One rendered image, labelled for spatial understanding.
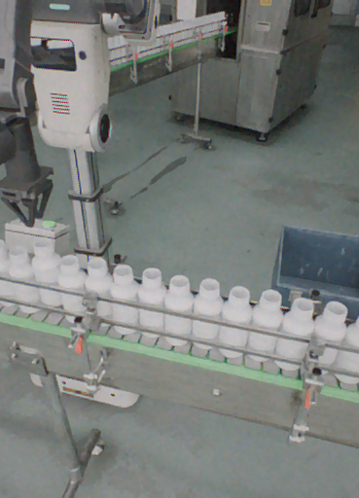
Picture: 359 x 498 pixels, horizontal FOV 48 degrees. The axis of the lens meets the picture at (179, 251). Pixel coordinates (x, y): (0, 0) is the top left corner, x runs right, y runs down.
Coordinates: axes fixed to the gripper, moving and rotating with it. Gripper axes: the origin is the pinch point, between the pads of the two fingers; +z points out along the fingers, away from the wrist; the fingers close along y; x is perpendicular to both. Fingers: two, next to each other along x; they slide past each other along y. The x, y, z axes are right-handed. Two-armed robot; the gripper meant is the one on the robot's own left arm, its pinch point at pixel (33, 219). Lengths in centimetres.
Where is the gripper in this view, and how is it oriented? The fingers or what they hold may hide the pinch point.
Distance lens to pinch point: 84.2
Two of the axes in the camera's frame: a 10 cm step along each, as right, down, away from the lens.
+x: -9.7, -1.7, 1.8
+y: 2.5, -5.8, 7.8
